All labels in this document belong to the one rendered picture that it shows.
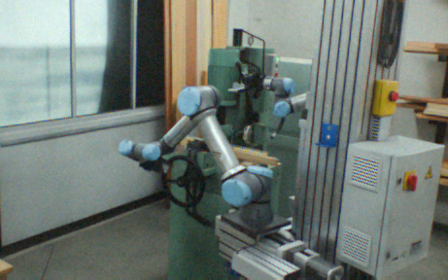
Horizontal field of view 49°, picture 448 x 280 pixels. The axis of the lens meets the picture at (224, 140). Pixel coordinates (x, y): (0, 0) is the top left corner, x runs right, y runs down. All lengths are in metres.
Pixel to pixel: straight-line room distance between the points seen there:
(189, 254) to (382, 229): 1.43
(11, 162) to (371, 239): 2.45
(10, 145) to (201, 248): 1.46
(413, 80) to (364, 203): 2.93
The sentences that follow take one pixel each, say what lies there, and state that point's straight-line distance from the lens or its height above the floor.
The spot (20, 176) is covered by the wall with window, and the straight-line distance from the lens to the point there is 3.64.
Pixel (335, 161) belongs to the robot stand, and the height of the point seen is 1.13.
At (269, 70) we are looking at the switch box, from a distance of 2.98.
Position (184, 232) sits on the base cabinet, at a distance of 2.99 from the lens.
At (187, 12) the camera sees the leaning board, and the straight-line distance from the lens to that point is 4.47.
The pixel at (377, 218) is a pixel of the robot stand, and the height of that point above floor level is 0.99.
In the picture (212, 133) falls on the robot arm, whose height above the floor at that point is 1.20.
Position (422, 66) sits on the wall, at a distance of 4.72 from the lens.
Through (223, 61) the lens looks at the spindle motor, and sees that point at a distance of 2.73.
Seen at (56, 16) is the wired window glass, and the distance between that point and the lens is 3.75.
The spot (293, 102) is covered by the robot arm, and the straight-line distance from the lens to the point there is 2.40.
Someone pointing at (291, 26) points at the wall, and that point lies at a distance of 5.19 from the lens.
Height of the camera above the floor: 1.64
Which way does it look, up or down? 13 degrees down
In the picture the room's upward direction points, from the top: 3 degrees clockwise
